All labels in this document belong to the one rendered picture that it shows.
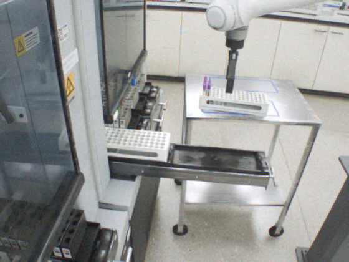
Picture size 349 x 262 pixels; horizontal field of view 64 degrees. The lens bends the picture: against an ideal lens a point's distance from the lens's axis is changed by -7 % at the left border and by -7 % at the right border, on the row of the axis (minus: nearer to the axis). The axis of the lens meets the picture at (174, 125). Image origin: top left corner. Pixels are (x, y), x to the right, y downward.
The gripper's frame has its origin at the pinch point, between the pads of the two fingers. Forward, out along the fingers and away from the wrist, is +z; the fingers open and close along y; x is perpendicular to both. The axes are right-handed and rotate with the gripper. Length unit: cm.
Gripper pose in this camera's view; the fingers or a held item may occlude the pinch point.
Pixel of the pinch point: (229, 83)
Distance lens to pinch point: 130.2
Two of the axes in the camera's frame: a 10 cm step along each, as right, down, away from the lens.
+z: -0.4, 8.3, 5.5
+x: -9.9, -1.2, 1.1
